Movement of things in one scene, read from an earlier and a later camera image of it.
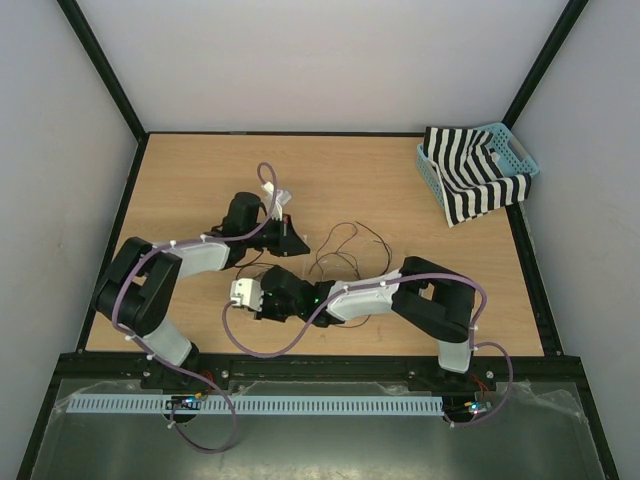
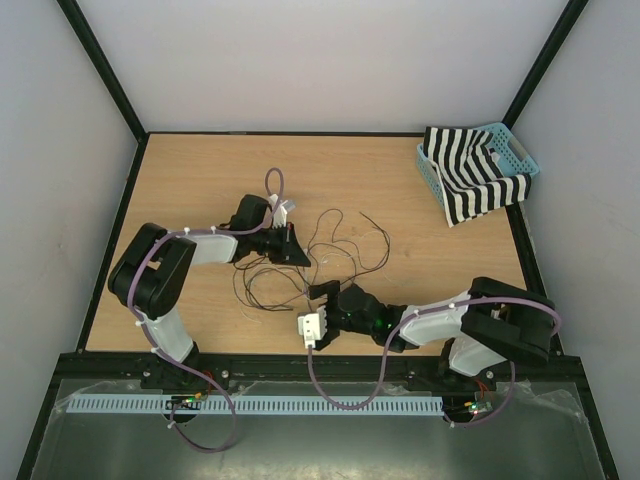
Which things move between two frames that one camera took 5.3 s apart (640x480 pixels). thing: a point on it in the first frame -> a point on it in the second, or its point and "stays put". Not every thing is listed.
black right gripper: (266, 312) -> (332, 289)
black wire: (389, 259) -> (332, 233)
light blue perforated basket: (507, 152) stays put
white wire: (344, 262) -> (359, 245)
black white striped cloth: (469, 178) stays put
